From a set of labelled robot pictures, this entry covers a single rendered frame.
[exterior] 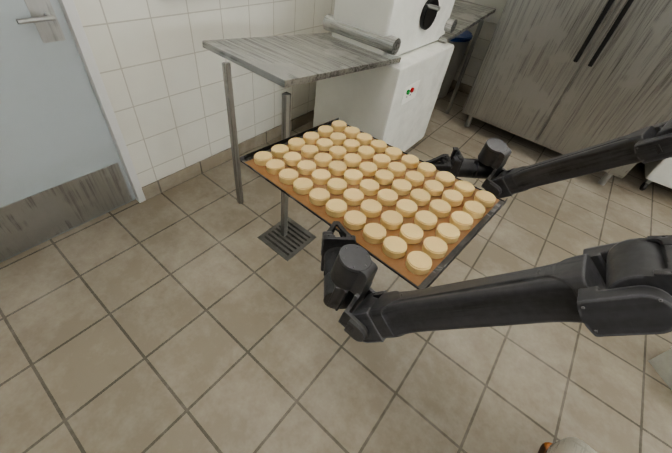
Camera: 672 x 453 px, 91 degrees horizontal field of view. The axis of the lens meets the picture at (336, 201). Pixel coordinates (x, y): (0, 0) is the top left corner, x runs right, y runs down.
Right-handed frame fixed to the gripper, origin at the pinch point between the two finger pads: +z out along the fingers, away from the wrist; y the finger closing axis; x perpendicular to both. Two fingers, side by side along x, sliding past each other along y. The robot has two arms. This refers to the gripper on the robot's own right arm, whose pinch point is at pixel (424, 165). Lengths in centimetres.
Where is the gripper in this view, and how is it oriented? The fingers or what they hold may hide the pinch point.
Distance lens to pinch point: 100.9
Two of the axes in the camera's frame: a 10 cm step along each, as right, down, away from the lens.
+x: 0.2, 6.5, -7.6
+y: 0.9, -7.6, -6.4
